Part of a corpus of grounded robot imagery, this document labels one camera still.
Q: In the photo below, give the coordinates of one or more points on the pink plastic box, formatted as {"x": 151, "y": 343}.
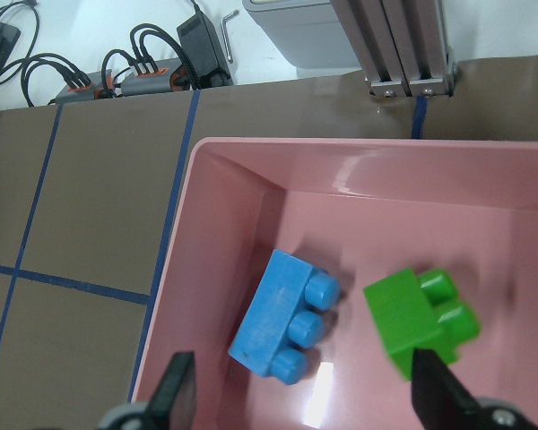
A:
{"x": 361, "y": 210}

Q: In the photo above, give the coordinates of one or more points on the brown paper table mat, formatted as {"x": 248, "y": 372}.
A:
{"x": 89, "y": 195}

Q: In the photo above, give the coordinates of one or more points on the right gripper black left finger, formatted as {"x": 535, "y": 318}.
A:
{"x": 173, "y": 404}

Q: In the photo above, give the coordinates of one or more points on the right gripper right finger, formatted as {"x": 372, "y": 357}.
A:
{"x": 439, "y": 399}

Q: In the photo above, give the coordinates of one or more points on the black power adapter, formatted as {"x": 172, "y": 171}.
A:
{"x": 198, "y": 37}

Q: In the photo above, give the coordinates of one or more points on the green toy block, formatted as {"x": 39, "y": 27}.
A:
{"x": 422, "y": 311}

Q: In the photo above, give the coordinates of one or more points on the aluminium frame post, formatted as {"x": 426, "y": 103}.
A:
{"x": 401, "y": 46}

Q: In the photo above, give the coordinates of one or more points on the silver allen key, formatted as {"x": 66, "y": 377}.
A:
{"x": 225, "y": 34}

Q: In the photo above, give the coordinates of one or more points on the blue toy block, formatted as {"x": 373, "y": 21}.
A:
{"x": 284, "y": 318}

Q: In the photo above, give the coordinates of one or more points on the white plastic container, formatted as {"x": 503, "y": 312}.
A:
{"x": 307, "y": 33}

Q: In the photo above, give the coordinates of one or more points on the grey usb hub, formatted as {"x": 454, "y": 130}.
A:
{"x": 171, "y": 76}

